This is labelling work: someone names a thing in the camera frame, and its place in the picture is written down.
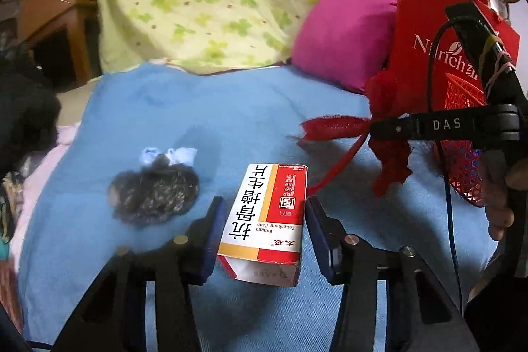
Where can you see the black plastic bag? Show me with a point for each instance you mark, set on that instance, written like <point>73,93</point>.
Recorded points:
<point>156,191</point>

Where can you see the blue towel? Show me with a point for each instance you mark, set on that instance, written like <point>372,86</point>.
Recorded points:
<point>165,108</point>

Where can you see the red and white medicine box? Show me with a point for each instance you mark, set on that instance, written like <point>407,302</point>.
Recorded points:
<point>264,220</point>

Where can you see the red ribbon cloth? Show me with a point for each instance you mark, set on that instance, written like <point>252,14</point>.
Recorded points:
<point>330,127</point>

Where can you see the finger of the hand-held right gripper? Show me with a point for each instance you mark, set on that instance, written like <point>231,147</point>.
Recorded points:
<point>412,127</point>

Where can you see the black clothes pile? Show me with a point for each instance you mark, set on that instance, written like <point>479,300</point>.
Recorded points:
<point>24,117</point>

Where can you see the red plastic basket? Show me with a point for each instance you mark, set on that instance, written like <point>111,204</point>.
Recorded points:
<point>462,92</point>

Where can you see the pink pillow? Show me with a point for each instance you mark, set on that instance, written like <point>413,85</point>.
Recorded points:
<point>342,38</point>

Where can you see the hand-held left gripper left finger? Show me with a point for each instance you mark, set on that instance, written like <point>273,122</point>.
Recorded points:
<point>210,230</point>

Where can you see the small white-blue wrapper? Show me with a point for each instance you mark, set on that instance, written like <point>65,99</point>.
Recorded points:
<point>181,156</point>

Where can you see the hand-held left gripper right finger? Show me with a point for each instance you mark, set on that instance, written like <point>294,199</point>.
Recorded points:
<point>317,236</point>

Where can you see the red paper bag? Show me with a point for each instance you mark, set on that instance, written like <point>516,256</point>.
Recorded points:
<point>420,5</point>

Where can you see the person's right hand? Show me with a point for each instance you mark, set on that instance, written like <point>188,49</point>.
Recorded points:
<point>497,203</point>

